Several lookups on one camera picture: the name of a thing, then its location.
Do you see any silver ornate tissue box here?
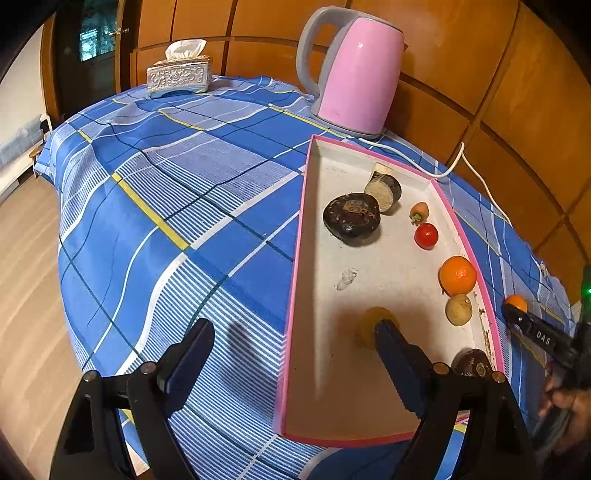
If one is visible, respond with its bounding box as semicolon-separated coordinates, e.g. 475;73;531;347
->
147;55;214;99

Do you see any person's right hand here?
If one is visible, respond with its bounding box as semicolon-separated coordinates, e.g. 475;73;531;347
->
538;362;591;462

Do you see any white low bench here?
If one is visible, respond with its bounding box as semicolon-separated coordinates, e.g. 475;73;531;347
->
0;113;51;201

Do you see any white tissue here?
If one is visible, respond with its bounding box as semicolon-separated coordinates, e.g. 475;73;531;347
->
165;40;208;61

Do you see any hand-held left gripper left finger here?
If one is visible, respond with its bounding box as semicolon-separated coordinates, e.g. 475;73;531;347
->
50;318;215;480

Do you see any grey kettle base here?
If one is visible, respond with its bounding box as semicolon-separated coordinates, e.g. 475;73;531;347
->
310;108;386;140

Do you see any white power cord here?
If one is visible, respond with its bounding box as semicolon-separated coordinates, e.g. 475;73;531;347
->
360;134;513;222

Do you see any dark door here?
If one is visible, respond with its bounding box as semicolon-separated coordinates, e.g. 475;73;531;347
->
53;0;125;121

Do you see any yellow-green round fruit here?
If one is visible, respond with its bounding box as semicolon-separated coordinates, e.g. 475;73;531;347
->
445;294;474;328
359;306;402;349

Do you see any red cherry tomato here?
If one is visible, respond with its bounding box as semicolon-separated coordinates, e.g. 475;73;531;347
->
414;222;439;251

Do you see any wooden wardrobe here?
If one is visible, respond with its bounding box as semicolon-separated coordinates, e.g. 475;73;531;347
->
41;0;591;305

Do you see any blue plaid tablecloth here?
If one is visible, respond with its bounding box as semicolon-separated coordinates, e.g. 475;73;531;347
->
36;75;578;480

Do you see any pink-rimmed white tray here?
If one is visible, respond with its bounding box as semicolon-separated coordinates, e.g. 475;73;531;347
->
276;134;506;448

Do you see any pink electric kettle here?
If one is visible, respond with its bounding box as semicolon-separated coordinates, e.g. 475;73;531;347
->
296;6;409;137

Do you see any small wooden stool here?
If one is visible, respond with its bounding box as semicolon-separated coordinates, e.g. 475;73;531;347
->
28;147;47;178

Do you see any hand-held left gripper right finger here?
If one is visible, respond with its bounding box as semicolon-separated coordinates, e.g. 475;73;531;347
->
374;320;541;480

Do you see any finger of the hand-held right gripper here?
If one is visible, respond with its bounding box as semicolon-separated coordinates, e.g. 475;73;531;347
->
502;304;579;370

